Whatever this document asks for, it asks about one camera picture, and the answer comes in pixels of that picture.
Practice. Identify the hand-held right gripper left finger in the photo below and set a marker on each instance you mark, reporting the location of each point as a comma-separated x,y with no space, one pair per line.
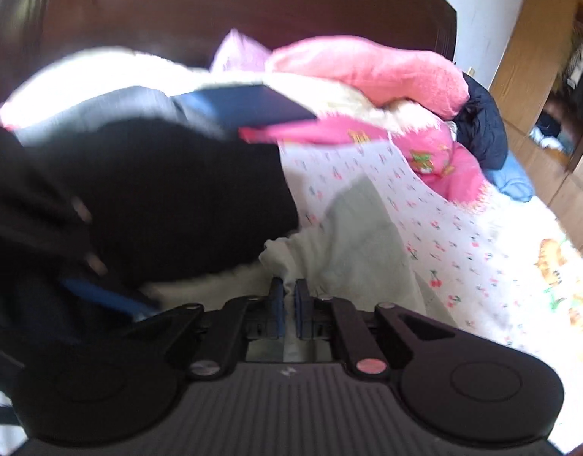
276,306

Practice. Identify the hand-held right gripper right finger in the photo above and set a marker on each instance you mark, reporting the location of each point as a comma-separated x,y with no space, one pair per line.
301,306

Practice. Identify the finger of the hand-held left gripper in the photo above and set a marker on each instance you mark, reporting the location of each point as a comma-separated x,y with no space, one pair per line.
234,104
111,300

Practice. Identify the light grey cloth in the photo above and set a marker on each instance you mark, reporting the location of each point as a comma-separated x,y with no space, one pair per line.
362,242

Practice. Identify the black pants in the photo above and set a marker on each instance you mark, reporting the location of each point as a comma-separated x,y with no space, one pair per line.
177,199

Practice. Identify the lilac cloth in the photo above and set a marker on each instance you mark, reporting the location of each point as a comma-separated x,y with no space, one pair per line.
237,54

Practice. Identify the dark brown wooden headboard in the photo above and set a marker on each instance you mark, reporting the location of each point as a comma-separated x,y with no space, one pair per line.
225,0

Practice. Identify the cream fluffy blanket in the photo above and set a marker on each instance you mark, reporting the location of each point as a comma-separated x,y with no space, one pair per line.
130,69

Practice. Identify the pink fluffy blanket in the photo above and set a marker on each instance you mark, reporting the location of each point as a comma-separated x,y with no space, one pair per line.
367,69

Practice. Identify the white cherry print bed sheet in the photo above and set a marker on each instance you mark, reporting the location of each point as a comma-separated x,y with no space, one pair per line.
462,256

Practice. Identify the pink cartoon print quilt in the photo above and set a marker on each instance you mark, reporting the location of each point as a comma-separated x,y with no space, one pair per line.
429,156

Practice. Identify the blue cloth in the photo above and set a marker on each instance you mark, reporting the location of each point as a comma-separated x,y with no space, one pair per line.
510,181

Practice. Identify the navy padded jacket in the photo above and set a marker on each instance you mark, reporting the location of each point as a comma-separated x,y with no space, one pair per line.
484,123

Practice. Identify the light wooden wardrobe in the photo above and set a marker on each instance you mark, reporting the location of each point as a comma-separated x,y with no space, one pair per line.
524,57

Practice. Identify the clothes in wardrobe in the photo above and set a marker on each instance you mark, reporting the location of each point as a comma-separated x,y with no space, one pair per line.
569,104

